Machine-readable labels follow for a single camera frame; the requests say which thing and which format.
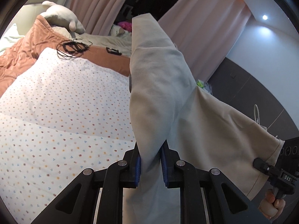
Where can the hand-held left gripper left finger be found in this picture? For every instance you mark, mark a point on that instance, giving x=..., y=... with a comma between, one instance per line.
x=137, y=168

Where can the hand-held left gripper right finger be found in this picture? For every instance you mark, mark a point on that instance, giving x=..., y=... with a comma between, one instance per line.
x=164, y=168

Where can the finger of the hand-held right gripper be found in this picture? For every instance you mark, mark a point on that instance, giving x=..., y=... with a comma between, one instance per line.
x=261, y=164

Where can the beige zip jacket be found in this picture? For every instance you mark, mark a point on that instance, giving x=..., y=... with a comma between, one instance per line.
x=163, y=98

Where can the person's right hand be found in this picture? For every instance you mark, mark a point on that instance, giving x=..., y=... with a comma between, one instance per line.
x=268, y=207

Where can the green and yellow small item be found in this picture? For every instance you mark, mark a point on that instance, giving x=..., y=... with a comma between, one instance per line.
x=199, y=82

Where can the white dotted blanket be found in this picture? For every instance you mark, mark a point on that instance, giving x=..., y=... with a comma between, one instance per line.
x=58, y=109

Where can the white and brown plush toy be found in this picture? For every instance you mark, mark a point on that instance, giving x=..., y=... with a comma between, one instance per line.
x=116, y=30

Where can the pink plush toy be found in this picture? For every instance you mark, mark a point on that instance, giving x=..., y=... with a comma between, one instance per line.
x=125, y=25

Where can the pink curtain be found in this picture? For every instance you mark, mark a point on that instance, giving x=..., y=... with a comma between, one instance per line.
x=210, y=28
x=98, y=4

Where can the round ceiling light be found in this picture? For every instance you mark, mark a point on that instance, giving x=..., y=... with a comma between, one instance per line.
x=265, y=17

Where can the orange-brown quilt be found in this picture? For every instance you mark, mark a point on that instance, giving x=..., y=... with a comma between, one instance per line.
x=28, y=42

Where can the small black bracket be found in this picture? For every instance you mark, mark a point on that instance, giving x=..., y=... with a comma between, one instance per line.
x=109, y=50

